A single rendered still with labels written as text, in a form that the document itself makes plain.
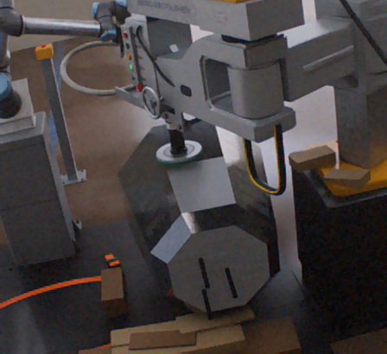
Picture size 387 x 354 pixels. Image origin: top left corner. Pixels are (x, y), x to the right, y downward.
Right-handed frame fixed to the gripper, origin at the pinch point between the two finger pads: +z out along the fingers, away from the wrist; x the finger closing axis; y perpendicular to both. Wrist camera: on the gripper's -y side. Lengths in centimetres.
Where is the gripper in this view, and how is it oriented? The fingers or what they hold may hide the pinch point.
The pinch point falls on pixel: (125, 54)
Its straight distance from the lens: 379.1
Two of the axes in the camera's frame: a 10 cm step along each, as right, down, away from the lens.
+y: -9.0, -3.5, 2.6
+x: -4.2, 6.0, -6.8
